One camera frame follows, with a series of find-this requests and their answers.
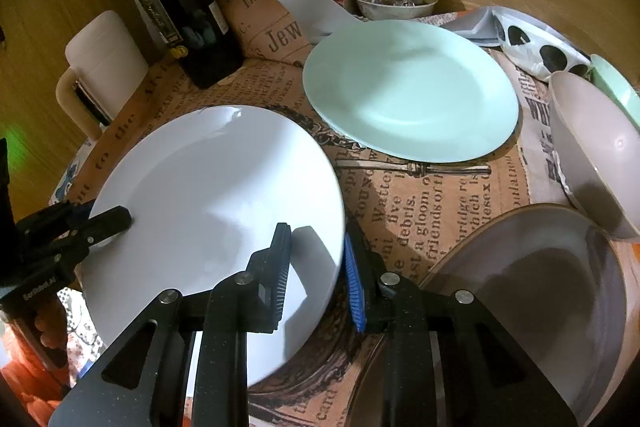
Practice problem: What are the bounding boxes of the mint green bowl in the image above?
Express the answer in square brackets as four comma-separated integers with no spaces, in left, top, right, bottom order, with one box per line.
[589,54,640,130]

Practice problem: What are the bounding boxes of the white printed newspaper sheet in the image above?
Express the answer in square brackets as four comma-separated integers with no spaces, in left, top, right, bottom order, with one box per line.
[515,57,573,208]

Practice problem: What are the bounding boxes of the orange floral cloth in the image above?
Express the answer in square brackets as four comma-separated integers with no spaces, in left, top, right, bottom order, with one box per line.
[0,287,108,413]

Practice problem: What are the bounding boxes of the white plate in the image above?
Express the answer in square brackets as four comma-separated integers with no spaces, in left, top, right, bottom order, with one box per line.
[80,104,347,388]

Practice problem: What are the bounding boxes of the mint green plate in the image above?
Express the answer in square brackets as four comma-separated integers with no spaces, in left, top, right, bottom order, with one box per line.
[302,20,520,164]

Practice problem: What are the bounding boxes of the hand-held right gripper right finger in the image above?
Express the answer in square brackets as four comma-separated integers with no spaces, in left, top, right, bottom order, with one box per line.
[344,219,581,427]

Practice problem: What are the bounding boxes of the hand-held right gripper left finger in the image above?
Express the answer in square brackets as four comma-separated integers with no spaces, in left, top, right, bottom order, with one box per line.
[47,222,293,427]

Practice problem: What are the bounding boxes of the beige bowl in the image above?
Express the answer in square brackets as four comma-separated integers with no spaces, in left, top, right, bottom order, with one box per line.
[547,71,640,240]

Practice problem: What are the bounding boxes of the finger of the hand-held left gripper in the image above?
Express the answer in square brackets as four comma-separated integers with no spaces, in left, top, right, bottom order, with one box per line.
[75,206,133,253]
[17,202,94,231]

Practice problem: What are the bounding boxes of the large grey brown-rimmed bowl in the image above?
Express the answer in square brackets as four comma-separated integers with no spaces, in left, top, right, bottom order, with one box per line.
[350,203,628,427]

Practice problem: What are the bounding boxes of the small bowl of marbles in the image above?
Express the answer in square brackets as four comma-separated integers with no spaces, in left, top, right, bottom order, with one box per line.
[351,0,440,22]

